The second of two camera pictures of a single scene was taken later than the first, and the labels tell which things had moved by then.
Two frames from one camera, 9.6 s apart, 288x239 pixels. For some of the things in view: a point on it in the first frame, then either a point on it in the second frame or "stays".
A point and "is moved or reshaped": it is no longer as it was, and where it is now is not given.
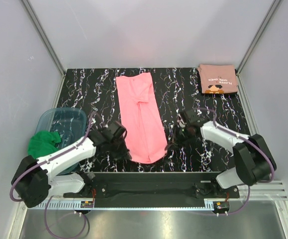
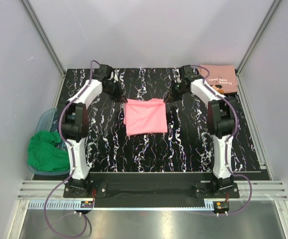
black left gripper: x=124 y=152 -> x=118 y=96
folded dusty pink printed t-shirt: x=218 y=78 stays
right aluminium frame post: x=275 y=4 stays
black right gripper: x=172 y=143 -> x=170 y=98
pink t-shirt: x=145 y=134 is moved or reshaped
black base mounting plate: x=159 y=186 stays
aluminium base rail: x=262 y=190 stays
